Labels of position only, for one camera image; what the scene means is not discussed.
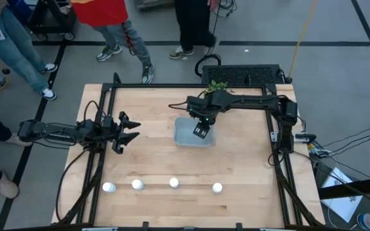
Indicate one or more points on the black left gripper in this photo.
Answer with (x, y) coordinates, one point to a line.
(111, 131)

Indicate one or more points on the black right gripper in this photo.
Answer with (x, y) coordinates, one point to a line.
(204, 107)

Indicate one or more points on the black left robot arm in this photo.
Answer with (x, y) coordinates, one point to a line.
(59, 131)

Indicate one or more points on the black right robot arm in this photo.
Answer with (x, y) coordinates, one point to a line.
(255, 101)

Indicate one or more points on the clear plastic bin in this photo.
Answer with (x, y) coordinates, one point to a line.
(185, 134)

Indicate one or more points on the green potted plant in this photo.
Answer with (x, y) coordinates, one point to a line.
(215, 86)

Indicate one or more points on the black perforated computer case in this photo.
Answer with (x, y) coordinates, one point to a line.
(239, 74)

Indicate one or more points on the black webcam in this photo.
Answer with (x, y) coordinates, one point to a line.
(305, 137)

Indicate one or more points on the black wheeled cart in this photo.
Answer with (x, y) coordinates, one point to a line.
(53, 19)

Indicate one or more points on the white printed paper sheet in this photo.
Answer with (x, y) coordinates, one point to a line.
(342, 199)

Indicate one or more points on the black metal beam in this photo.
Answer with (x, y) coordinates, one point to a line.
(355, 187)

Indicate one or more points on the black aluminium table frame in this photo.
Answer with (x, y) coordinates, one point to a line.
(172, 85)

